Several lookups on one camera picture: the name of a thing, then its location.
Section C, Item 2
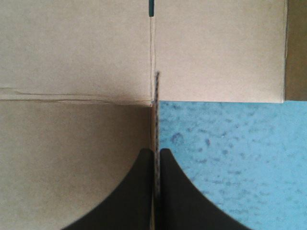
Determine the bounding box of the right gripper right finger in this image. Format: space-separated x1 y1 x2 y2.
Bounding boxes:
155 148 255 230

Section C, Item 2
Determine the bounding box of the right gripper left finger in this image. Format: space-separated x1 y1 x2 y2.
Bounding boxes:
64 148 154 230

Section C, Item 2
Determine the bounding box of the brown cardboard box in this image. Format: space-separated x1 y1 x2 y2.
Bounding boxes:
0 0 307 230

